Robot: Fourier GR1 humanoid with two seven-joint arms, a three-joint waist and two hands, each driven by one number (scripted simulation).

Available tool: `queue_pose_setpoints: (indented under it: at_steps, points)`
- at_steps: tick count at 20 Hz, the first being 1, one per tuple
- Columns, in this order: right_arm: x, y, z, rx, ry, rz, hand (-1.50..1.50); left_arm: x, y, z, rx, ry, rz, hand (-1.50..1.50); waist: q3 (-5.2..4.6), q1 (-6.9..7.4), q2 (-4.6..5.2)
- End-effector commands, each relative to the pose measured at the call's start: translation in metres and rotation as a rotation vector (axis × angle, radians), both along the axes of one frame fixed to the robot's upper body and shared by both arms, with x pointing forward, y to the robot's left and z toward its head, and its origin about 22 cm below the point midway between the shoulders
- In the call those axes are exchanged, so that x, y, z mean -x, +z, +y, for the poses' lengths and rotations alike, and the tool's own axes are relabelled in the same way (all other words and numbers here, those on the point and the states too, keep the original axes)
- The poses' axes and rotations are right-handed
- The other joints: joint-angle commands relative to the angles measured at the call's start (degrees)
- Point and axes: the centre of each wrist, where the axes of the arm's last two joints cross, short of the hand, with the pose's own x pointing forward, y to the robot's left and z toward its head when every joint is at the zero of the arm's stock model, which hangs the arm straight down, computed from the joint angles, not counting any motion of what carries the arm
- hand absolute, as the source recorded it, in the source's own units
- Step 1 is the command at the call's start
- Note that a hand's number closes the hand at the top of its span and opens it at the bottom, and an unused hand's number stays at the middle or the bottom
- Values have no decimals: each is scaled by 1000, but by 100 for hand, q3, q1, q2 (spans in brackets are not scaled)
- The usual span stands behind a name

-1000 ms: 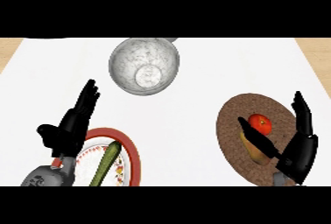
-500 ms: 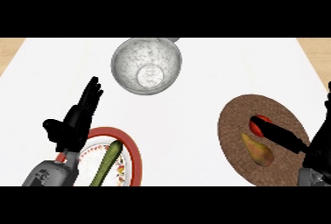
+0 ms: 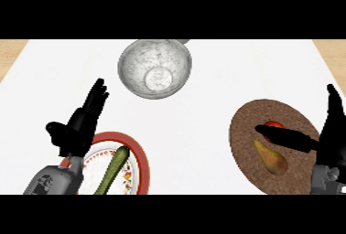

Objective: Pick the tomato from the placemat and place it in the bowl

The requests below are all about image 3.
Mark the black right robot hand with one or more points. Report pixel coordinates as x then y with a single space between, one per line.
331 134

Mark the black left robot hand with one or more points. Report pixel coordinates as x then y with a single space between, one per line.
81 125

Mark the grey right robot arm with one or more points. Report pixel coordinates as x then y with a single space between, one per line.
327 180

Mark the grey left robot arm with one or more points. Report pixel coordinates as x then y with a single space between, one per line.
53 178

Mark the red tomato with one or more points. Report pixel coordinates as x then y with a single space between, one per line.
274 124

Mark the brown round placemat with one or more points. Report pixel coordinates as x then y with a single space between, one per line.
251 122

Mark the grey marbled bowl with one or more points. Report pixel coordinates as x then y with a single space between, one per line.
154 69

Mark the yellow-green pear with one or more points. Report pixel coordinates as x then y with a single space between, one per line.
272 158

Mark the green cucumber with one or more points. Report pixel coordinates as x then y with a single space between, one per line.
112 170

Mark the red-rimmed white plate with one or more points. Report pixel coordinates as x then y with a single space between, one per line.
138 161

